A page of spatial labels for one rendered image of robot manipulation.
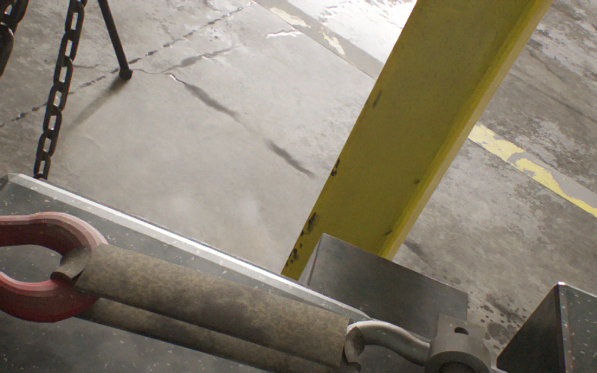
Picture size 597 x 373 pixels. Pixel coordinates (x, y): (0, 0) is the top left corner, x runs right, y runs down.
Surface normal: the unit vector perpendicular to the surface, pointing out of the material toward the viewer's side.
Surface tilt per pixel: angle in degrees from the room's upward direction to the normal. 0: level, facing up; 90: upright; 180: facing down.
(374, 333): 36
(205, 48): 0
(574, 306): 0
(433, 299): 0
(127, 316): 9
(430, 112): 90
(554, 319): 90
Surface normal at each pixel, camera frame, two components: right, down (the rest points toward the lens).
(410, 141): -0.50, 0.42
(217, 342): 0.18, -0.77
